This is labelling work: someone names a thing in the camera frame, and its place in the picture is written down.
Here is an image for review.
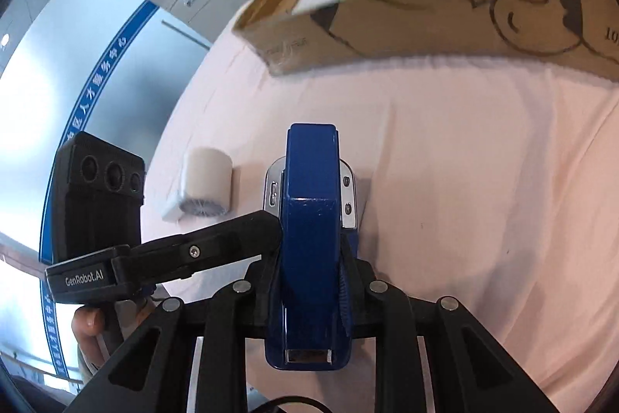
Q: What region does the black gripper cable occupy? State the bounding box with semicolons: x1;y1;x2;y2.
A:
245;395;335;413

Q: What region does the blue wall banner stripe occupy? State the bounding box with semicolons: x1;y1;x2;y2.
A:
39;1;157;379

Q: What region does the blue stapler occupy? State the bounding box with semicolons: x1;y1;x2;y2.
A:
263;123;359;371

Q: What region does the pink tablecloth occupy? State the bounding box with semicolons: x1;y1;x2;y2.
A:
142;30;618;412

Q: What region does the white handheld fan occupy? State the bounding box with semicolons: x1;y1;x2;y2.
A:
162;147;233;222

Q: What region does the person's left hand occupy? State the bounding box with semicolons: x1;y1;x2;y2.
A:
71;298;156;375

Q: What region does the brown cardboard box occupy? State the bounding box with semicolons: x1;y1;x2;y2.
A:
233;0;618;82

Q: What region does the black left camera module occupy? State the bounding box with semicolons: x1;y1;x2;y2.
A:
50;131;146;263

